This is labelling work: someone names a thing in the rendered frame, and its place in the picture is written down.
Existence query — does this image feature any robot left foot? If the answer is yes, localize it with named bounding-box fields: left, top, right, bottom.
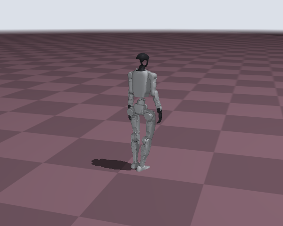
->
left=131, top=162, right=140, bottom=169

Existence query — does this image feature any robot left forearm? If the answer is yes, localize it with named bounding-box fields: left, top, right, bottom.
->
left=127, top=92, right=134, bottom=106

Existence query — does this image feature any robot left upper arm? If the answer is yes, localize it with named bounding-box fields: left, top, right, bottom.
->
left=128, top=71, right=133, bottom=93

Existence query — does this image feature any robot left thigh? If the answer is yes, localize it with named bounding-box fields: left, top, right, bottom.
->
left=127, top=106, right=140, bottom=141

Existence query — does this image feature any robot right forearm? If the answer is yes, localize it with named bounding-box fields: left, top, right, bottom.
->
left=153, top=91, right=162, bottom=111

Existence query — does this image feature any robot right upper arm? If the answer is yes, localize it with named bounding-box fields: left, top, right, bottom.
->
left=148, top=72, right=157, bottom=97

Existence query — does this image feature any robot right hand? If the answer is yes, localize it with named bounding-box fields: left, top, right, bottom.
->
left=157, top=108, right=162, bottom=123

